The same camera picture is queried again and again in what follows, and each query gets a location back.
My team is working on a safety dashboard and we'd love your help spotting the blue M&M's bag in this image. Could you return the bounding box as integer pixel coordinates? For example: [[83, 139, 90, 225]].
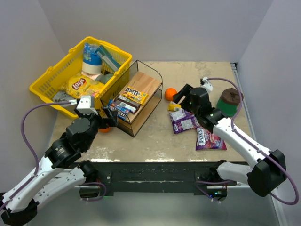
[[108, 100, 130, 120]]

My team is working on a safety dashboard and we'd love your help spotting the brown chocolate bag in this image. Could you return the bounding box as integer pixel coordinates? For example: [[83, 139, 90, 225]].
[[114, 94, 141, 114]]

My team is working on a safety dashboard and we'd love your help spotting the yellow M&M's bag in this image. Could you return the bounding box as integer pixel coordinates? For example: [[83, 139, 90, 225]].
[[122, 86, 149, 105]]

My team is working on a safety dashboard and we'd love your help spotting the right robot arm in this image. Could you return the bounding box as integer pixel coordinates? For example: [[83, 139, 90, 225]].
[[173, 84, 287, 197]]

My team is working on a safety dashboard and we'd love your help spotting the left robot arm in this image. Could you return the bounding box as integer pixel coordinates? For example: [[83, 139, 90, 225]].
[[0, 106, 118, 226]]

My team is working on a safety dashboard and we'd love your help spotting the orange near shelf back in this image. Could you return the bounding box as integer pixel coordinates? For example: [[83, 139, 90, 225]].
[[165, 88, 177, 101]]

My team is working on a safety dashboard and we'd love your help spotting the purple Fox's candy bag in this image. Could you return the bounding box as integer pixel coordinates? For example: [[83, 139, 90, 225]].
[[169, 108, 200, 134]]

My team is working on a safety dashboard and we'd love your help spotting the orange near basket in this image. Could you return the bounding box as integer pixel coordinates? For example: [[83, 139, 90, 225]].
[[99, 127, 111, 133]]

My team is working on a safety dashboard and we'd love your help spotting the small yellow snack bar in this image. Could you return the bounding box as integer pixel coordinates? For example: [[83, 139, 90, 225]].
[[167, 101, 182, 111]]

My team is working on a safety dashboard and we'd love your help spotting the green cup brown lid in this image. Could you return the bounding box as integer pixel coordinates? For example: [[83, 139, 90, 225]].
[[216, 88, 240, 117]]

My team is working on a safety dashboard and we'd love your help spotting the green round ball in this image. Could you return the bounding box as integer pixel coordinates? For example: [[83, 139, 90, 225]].
[[101, 73, 114, 84]]

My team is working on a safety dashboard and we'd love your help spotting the yellow Lay's chips bag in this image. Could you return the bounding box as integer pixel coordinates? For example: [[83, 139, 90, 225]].
[[61, 73, 104, 98]]

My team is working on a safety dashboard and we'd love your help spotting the pink tissue roll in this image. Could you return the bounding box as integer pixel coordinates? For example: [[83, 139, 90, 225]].
[[81, 71, 103, 82]]

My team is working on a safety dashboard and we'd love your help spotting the grey crumpled cloth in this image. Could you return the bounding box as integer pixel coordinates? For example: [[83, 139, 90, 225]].
[[52, 91, 76, 105]]

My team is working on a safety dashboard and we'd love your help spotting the yellow plastic basket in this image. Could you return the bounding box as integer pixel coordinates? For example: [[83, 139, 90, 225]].
[[29, 36, 132, 116]]

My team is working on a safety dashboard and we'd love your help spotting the teal box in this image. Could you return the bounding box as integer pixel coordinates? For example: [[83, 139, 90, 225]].
[[95, 45, 121, 72]]

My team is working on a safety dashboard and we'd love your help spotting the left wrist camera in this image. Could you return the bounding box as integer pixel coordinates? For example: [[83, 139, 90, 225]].
[[76, 96, 98, 115]]

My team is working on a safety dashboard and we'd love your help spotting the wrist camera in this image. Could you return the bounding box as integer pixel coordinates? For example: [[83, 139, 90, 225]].
[[76, 96, 98, 115], [200, 77, 213, 93]]

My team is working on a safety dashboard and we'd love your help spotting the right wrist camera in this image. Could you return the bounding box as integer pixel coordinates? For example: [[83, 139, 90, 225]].
[[200, 77, 213, 93]]

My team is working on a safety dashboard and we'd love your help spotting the wood and wire shelf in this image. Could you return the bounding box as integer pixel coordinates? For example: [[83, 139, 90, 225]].
[[101, 60, 163, 137]]

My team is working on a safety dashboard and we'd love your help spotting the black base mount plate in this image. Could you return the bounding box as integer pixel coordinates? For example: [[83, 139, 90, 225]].
[[80, 162, 226, 198]]

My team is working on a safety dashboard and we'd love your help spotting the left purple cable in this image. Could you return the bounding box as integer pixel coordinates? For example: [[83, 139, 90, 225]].
[[0, 101, 78, 212]]

